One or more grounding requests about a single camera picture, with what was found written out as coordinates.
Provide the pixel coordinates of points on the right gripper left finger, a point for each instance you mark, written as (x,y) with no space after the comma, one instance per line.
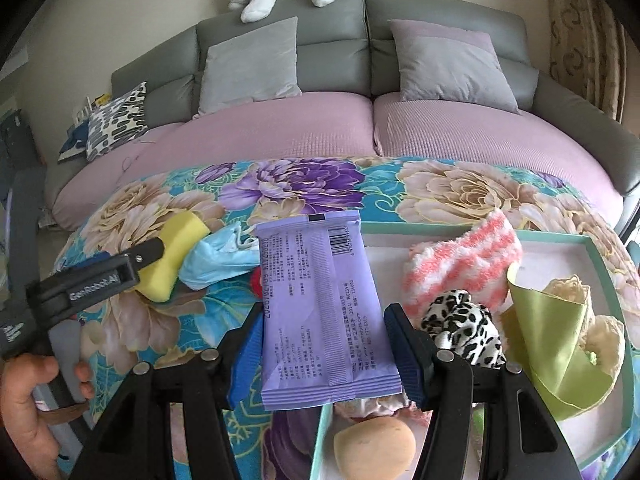
(211,383)

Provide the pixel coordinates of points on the yellow green sponge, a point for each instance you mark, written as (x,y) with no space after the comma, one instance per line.
(179,235)

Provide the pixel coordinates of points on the red tape roll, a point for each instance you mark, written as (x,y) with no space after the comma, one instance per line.
(256,282)

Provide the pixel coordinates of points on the person left hand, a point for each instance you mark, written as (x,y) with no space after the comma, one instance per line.
(28,431)

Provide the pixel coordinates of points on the beige patterned curtain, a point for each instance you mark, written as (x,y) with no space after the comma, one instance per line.
(588,53)

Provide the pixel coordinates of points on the left grey cushion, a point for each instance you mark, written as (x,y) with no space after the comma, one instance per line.
(258,66)

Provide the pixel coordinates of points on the cream lace scrunchie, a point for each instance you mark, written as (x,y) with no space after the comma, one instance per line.
(601,336)

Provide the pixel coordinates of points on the black white patterned cushion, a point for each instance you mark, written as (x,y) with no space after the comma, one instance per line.
(117,123)

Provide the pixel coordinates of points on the right grey purple cushion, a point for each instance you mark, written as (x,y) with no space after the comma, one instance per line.
(441,63)

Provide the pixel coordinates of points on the pink white fuzzy sock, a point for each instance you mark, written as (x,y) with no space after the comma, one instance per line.
(476,262)

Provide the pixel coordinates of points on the leopard print scrunchie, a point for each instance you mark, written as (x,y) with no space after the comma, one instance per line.
(456,323)

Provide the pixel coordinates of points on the peach makeup sponge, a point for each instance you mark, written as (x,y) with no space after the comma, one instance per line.
(378,448)

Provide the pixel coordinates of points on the light blue face mask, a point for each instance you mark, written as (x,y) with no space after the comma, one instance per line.
(227,253)

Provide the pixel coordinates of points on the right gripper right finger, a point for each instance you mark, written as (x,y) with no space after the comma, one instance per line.
(437,381)

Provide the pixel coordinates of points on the blue book on sofa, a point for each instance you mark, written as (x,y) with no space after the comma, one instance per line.
(75,144)

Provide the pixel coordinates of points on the grey sofa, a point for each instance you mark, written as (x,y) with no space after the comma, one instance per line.
(349,104)

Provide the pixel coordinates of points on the green microfiber cloth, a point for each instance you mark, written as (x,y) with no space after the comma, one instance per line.
(542,335)

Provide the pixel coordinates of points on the floral blue blanket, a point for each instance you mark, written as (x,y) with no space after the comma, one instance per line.
(132,431)

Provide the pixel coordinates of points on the teal shallow box tray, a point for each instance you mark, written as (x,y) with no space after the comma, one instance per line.
(566,275)

